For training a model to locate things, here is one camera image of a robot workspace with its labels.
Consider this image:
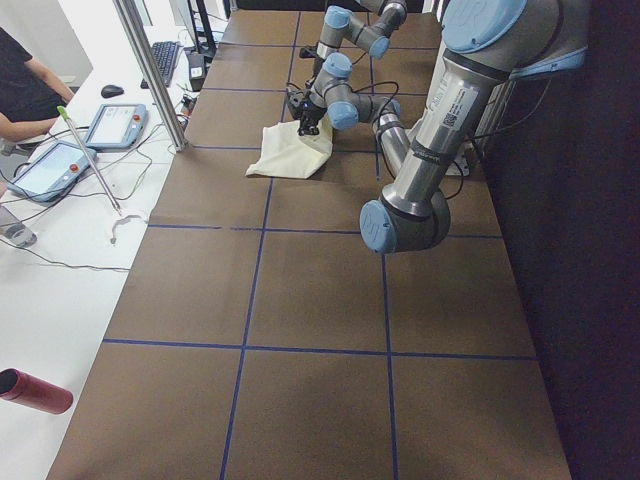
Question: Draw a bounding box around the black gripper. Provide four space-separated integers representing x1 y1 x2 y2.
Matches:
298 99 326 136

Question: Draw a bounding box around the cream long-sleeve printed shirt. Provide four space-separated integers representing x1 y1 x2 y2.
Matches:
245 117 333 179

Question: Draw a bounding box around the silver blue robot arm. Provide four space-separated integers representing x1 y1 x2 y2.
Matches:
313 0 408 75
289 1 590 254

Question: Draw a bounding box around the black power adapter box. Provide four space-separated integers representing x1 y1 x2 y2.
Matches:
187 52 207 92

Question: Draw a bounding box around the black keyboard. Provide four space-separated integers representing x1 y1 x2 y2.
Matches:
151 41 182 86

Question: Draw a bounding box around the far blue teach pendant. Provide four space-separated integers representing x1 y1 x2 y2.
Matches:
84 103 148 151

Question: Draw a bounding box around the blue teach pendant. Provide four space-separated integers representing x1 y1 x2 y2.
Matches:
84 103 148 151
8 141 90 203

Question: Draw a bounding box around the black computer mouse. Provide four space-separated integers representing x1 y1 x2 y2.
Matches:
101 84 124 99

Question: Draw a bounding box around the reacher grabber stick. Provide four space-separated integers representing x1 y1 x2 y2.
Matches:
56 105 149 245

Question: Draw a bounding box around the near blue teach pendant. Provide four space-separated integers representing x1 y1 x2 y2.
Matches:
8 141 90 203

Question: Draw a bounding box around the seated person in black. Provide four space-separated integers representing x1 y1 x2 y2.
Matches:
1 29 74 143

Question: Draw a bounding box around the clear plastic bottle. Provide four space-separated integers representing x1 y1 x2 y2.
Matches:
0 205 37 248

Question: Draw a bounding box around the red cylindrical bottle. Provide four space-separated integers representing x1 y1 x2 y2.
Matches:
1 368 74 415

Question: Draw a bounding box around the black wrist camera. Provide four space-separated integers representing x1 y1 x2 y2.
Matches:
285 82 308 120
299 45 317 59

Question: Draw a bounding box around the white column mount base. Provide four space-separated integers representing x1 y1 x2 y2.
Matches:
404 124 471 177

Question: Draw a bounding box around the aluminium frame post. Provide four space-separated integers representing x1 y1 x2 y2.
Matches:
113 0 187 152

